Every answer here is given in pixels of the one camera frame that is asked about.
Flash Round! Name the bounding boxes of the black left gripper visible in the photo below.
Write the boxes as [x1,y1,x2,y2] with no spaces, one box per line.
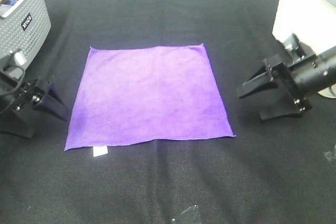
[1,78,69,138]

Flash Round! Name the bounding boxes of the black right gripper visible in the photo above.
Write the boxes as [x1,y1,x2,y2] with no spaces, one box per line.
[236,55,312,121]

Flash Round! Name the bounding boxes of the purple microfiber towel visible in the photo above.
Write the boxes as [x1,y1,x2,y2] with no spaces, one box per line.
[65,44,234,150]

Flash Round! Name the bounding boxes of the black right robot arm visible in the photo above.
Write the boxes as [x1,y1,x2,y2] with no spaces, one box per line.
[237,47,335,121]

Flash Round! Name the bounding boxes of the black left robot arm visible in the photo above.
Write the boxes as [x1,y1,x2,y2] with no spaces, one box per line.
[1,71,70,138]

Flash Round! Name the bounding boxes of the towels inside grey basket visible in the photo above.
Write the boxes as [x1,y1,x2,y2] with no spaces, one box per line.
[0,0,16,16]

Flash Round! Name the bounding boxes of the clear tape piece right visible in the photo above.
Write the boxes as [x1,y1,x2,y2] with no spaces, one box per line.
[323,147,336,163]

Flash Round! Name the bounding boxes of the clear tape piece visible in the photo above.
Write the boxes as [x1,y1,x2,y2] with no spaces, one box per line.
[323,147,336,163]
[171,205,202,224]

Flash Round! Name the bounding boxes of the grey perforated laundry basket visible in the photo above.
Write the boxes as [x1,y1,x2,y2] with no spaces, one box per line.
[1,0,51,68]

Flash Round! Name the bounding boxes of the white storage bin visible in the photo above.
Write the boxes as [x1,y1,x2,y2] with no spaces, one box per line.
[272,0,335,99]

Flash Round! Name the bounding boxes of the clear tape piece bottom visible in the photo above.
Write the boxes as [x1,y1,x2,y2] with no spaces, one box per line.
[171,205,202,224]

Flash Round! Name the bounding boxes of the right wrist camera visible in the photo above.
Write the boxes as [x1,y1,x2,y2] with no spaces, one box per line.
[282,33,315,61]

